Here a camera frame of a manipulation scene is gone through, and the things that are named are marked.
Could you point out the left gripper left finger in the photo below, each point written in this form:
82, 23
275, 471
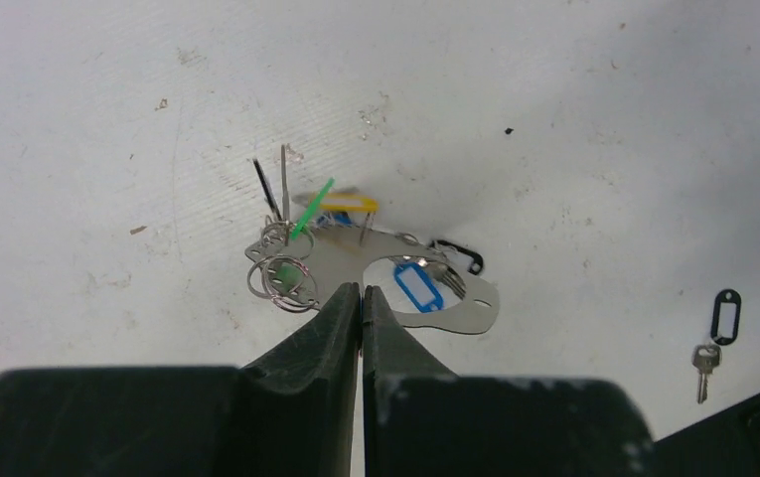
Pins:
290, 412

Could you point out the blue white-label key tag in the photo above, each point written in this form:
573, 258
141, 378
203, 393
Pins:
418, 287

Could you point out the green key tag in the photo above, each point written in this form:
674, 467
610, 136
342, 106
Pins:
295, 242

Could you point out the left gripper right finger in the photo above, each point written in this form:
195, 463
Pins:
422, 419

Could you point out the yellow key tag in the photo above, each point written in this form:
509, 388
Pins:
346, 203

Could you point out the black tag loose key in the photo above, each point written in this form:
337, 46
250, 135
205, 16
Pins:
722, 332

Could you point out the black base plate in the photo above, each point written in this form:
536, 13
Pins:
725, 444

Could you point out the black white-label key tag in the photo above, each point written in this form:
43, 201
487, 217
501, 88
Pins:
461, 255

